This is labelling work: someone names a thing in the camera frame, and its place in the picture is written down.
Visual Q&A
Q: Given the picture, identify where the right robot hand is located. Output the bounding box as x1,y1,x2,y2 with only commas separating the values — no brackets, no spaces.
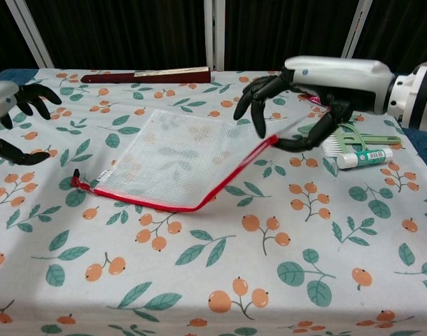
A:
233,55,396,152

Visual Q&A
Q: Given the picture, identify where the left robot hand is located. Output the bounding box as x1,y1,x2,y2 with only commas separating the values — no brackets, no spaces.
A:
0,80,63,166

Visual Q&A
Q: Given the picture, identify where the white mesh zipper pouch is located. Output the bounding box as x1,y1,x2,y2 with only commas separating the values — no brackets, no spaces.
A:
70,108,281,214

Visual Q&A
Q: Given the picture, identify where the black curtain panel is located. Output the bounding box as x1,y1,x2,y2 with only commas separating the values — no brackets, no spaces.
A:
26,0,209,71
223,0,360,73
0,0,43,80
351,0,427,74

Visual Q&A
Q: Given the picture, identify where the green plastic slotted tool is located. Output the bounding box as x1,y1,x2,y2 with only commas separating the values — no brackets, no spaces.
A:
334,120,403,155

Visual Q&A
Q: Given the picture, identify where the white green glue stick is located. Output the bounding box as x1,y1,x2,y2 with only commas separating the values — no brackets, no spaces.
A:
336,146,393,171

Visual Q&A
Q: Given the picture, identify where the dark red folded fan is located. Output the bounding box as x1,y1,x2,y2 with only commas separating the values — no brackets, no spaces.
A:
80,66,213,85

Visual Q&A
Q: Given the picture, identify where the fruit print tablecloth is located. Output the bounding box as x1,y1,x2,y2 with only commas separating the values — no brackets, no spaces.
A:
0,68,427,336

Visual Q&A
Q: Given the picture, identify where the white frame post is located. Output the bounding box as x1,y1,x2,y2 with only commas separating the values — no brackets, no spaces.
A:
339,0,374,60
5,0,55,69
203,0,227,71

